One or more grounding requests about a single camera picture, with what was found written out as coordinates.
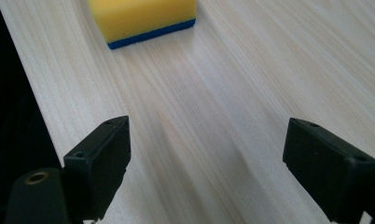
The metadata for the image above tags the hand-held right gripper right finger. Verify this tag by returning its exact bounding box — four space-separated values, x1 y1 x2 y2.
282 117 375 224

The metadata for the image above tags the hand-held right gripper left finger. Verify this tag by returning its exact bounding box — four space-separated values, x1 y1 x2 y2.
62 115 132 222

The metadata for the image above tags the yellow and blue sponge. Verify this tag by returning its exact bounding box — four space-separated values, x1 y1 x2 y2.
87 0 198 50

